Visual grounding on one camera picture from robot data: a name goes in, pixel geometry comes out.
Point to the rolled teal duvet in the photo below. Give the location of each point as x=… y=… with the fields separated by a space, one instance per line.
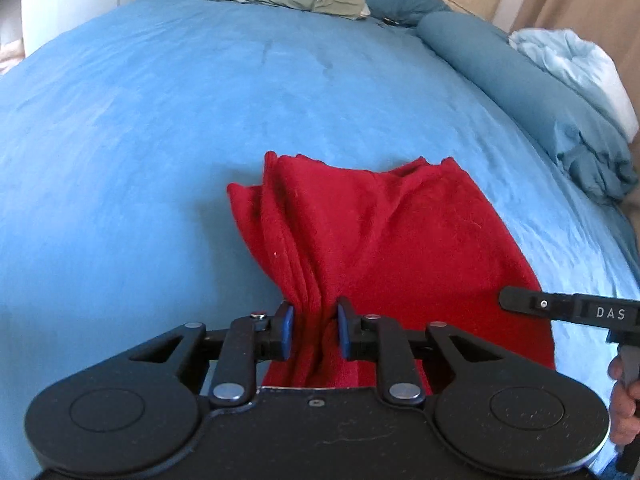
x=525 y=100

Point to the bed with blue sheet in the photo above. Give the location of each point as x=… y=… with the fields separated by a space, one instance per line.
x=125 y=160

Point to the red knit sweater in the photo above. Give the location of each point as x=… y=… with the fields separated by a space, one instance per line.
x=400 y=240

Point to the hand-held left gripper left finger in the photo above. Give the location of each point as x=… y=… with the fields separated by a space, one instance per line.
x=286 y=332

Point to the light blue blanket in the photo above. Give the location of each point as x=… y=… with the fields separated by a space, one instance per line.
x=575 y=65

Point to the person's right hand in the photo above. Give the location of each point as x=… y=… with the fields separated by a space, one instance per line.
x=627 y=410

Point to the white shelf unit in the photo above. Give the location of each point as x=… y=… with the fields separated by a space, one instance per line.
x=60 y=5

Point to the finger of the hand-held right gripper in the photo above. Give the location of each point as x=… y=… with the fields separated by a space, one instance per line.
x=535 y=302

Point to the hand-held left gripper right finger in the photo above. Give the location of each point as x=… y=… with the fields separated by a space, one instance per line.
x=344 y=332

